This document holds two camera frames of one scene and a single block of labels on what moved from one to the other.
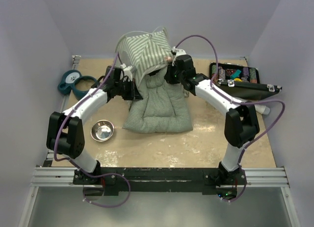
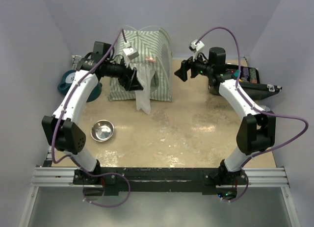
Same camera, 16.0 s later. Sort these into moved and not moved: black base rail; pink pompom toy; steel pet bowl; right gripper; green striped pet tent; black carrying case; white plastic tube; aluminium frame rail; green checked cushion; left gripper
Moved: green checked cushion; pink pompom toy; left gripper; right gripper; green striped pet tent
Not moved: black carrying case; steel pet bowl; aluminium frame rail; black base rail; white plastic tube
